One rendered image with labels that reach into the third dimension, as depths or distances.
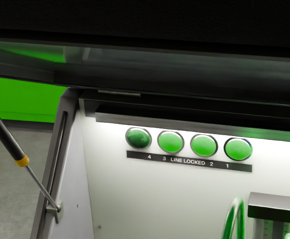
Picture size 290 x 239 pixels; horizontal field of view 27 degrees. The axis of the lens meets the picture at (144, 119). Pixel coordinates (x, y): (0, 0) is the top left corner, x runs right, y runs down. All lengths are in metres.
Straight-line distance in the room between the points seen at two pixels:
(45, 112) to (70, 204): 2.63
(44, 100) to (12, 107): 0.23
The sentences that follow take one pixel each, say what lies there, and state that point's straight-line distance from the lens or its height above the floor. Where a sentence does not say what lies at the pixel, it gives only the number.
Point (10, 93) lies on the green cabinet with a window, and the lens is 3.74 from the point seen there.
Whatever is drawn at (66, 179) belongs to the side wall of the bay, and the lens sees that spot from 1.07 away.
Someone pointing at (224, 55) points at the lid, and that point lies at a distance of 0.17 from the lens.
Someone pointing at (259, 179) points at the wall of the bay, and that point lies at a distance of 1.08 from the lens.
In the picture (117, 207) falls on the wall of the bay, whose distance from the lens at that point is 1.20.
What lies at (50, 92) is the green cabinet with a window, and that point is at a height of 0.30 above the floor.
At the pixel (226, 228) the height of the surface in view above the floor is 1.42.
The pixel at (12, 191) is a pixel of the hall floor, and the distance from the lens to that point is 3.35.
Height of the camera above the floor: 1.96
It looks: 31 degrees down
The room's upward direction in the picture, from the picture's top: 3 degrees counter-clockwise
